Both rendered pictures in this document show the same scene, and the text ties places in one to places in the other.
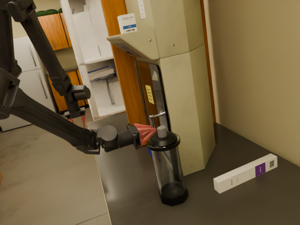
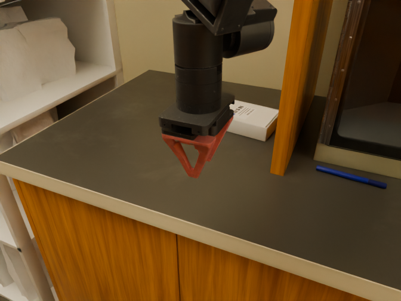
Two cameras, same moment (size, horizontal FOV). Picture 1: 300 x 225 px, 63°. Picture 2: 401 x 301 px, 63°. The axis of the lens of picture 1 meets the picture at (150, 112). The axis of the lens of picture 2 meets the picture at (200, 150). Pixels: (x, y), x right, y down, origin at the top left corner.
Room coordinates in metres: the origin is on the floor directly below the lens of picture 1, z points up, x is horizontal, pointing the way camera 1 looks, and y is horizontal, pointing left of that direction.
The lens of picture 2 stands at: (0.95, 0.67, 1.37)
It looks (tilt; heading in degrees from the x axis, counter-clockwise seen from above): 32 degrees down; 308
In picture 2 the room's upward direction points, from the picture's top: straight up
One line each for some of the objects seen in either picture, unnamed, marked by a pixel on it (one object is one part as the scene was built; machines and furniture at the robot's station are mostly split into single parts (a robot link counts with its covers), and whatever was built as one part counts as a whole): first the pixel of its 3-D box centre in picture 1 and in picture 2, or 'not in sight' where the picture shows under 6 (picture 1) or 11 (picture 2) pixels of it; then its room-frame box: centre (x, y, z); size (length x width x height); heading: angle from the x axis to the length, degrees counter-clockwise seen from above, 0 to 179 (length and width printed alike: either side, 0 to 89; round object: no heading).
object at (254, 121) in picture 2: not in sight; (246, 118); (1.35, -0.04, 0.96); 0.16 x 0.12 x 0.04; 8
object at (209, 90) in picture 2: (73, 107); (199, 91); (1.19, 0.37, 1.21); 0.10 x 0.07 x 0.07; 104
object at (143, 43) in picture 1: (129, 46); not in sight; (0.97, 0.03, 1.46); 0.32 x 0.12 x 0.10; 14
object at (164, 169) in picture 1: (168, 167); not in sight; (0.72, -0.03, 1.06); 0.11 x 0.11 x 0.21
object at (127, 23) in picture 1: (127, 23); not in sight; (0.93, 0.02, 1.54); 0.05 x 0.05 x 0.06; 15
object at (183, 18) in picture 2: (71, 95); (202, 40); (1.19, 0.36, 1.27); 0.07 x 0.06 x 0.07; 76
